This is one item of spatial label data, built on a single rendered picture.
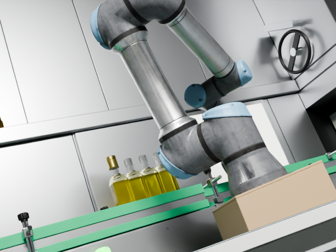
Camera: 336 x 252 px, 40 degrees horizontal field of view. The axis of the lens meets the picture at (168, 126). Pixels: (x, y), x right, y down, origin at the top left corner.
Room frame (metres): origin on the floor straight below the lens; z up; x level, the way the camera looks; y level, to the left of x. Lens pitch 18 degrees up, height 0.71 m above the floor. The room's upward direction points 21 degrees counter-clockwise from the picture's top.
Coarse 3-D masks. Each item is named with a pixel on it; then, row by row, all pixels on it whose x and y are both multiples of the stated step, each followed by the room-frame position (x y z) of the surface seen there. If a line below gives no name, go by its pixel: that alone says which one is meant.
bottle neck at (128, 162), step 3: (126, 159) 1.53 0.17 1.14; (129, 159) 1.53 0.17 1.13; (126, 162) 1.53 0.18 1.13; (129, 162) 1.53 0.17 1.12; (126, 165) 1.53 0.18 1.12; (129, 165) 1.53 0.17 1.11; (132, 165) 1.54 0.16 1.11; (126, 168) 1.53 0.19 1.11; (129, 168) 1.53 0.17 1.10; (132, 168) 1.53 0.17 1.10
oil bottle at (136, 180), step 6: (126, 174) 1.52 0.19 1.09; (132, 174) 1.51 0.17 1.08; (138, 174) 1.52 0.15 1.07; (132, 180) 1.51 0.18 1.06; (138, 180) 1.52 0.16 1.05; (144, 180) 1.53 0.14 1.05; (132, 186) 1.51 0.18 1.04; (138, 186) 1.52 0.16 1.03; (144, 186) 1.53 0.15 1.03; (138, 192) 1.51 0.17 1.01; (144, 192) 1.52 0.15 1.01; (138, 198) 1.51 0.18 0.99
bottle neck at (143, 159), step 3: (138, 156) 1.56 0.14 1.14; (141, 156) 1.56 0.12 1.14; (144, 156) 1.56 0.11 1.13; (138, 159) 1.57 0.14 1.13; (141, 159) 1.56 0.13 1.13; (144, 159) 1.56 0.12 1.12; (141, 162) 1.56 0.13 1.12; (144, 162) 1.56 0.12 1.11; (147, 162) 1.56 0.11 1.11; (141, 165) 1.56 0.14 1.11; (144, 165) 1.56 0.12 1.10; (147, 165) 1.56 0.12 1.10
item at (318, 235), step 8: (320, 224) 1.12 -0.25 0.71; (328, 224) 1.13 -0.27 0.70; (304, 232) 1.11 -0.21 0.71; (312, 232) 1.12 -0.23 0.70; (320, 232) 1.12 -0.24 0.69; (328, 232) 1.13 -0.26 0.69; (280, 240) 1.10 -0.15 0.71; (288, 240) 1.10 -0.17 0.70; (296, 240) 1.11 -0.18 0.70; (304, 240) 1.11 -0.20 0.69; (312, 240) 1.12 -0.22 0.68; (320, 240) 1.12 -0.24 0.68; (328, 240) 1.12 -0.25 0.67; (256, 248) 1.08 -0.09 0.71; (264, 248) 1.09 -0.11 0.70; (272, 248) 1.09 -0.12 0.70; (280, 248) 1.10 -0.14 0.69; (288, 248) 1.10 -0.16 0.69; (296, 248) 1.11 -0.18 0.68; (304, 248) 1.11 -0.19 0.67; (312, 248) 1.11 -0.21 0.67; (320, 248) 1.12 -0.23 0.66; (328, 248) 1.12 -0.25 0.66
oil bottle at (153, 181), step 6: (144, 168) 1.56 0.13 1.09; (150, 168) 1.55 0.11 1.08; (144, 174) 1.54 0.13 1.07; (150, 174) 1.54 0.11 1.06; (156, 174) 1.55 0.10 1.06; (150, 180) 1.54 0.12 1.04; (156, 180) 1.55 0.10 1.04; (150, 186) 1.54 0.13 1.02; (156, 186) 1.55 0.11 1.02; (162, 186) 1.56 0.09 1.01; (150, 192) 1.54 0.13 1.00; (156, 192) 1.54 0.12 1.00; (162, 192) 1.55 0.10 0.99
